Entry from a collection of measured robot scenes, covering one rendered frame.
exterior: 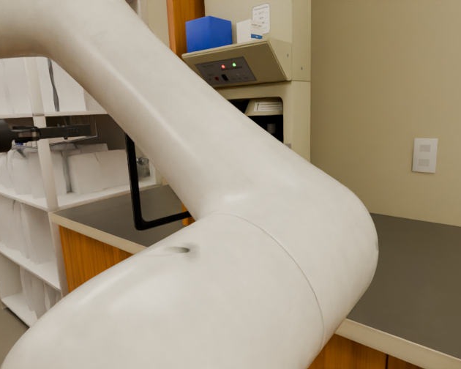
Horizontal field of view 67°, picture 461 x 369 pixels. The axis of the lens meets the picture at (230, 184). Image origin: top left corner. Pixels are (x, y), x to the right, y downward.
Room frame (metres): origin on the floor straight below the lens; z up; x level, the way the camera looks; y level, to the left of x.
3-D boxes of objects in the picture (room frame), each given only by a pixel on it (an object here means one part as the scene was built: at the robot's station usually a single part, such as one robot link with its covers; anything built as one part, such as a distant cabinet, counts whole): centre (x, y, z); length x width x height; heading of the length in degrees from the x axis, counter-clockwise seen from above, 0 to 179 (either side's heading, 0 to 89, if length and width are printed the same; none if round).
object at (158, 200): (1.10, 0.18, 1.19); 0.30 x 0.01 x 0.40; 132
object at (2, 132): (0.80, 0.50, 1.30); 0.09 x 0.08 x 0.07; 140
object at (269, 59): (1.07, -0.02, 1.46); 0.32 x 0.12 x 0.10; 49
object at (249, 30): (1.03, -0.07, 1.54); 0.05 x 0.05 x 0.06; 44
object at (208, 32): (1.13, 0.05, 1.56); 0.10 x 0.10 x 0.09; 49
